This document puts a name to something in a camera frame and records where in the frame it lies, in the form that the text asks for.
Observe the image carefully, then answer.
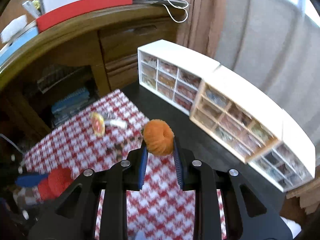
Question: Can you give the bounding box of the wooden desk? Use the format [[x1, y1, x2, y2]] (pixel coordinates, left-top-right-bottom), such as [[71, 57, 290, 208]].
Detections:
[[1, 4, 183, 139]]

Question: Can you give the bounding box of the orange curtain left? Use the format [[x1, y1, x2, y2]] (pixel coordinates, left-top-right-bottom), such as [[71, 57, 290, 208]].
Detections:
[[176, 0, 227, 58]]

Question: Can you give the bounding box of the orange fuzzy scrunchie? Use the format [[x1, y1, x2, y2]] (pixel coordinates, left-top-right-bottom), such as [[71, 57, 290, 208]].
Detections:
[[143, 119, 174, 157]]

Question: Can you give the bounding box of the red white checkered cloth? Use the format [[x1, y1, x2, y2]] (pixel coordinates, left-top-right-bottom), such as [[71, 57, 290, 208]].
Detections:
[[24, 90, 195, 239]]

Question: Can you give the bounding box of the white sheer curtain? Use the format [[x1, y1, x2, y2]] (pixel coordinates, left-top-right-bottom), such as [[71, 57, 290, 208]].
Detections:
[[215, 0, 319, 145]]

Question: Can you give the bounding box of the blue books stack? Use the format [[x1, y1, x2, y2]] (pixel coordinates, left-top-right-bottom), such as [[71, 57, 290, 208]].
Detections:
[[51, 87, 90, 127]]

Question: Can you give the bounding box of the white drawer organizer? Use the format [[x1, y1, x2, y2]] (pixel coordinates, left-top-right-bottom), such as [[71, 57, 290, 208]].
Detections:
[[137, 40, 220, 115], [248, 118, 316, 192]]

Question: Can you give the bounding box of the white cord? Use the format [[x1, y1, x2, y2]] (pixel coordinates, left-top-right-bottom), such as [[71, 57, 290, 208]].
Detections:
[[162, 0, 189, 23]]

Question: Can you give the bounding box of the yellow orange flower mirror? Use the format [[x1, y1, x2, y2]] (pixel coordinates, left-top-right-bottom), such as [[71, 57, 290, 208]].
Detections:
[[90, 112, 127, 137]]

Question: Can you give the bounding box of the white drawer organizer right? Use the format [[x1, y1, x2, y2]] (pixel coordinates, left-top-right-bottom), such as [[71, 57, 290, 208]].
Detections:
[[248, 118, 316, 192]]

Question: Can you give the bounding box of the red fuzzy scrunchie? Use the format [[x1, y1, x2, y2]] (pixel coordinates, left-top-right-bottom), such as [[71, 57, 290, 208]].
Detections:
[[37, 167, 73, 201]]

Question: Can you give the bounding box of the white drawer organizer left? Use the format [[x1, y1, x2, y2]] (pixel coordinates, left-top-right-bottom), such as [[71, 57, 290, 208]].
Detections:
[[137, 40, 220, 115]]

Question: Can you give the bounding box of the beige drawer organizer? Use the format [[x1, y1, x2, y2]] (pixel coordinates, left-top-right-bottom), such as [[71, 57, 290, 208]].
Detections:
[[189, 65, 283, 163]]

